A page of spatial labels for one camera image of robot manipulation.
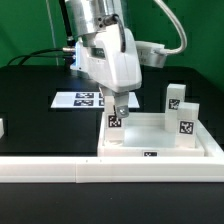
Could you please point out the white L-shaped obstacle fence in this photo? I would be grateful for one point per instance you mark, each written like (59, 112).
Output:
(117, 169)

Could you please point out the white base marker plate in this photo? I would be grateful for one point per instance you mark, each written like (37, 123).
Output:
(85, 100)

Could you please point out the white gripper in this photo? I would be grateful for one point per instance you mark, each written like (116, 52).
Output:
(118, 71)

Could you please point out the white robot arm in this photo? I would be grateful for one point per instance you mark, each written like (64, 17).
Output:
(90, 18)

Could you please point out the white block left edge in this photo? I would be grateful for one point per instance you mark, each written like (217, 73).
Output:
(1, 128)

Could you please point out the white square table top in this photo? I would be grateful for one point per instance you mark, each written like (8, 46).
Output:
(145, 136)

